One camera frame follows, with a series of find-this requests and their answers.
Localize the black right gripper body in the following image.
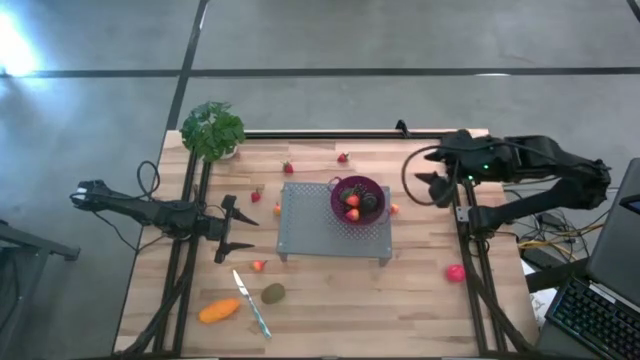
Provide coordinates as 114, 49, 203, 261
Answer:
438, 128, 494, 182

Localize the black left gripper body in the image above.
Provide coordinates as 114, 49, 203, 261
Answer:
199, 207, 234, 254

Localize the brown-green kiwi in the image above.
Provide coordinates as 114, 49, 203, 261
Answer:
260, 282, 287, 306

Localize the pink-red round fruit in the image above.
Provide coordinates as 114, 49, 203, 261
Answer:
444, 263, 467, 285

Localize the purple metal colander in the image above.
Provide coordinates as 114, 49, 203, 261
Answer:
327, 174, 389, 227

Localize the green leafy plant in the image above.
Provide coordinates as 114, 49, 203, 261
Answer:
179, 100, 247, 164

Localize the grey perforated metal shelf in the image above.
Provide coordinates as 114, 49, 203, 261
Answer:
276, 181, 394, 268

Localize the white paper sheet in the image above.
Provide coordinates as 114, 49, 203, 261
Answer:
519, 259, 557, 326

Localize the grey laptop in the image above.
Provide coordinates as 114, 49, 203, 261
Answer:
584, 157, 640, 307

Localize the grey side table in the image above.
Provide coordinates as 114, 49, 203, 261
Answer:
0, 218, 81, 351

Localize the black backlit keyboard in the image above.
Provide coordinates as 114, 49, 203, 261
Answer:
544, 276, 640, 360

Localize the knife with patterned handle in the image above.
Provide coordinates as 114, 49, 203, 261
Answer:
232, 269, 273, 341

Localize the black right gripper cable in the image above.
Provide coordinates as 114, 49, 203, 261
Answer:
400, 143, 459, 207

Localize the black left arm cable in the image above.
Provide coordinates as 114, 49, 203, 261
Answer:
136, 160, 162, 202

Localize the yellow cable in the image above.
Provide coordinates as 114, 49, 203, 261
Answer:
517, 223, 606, 251

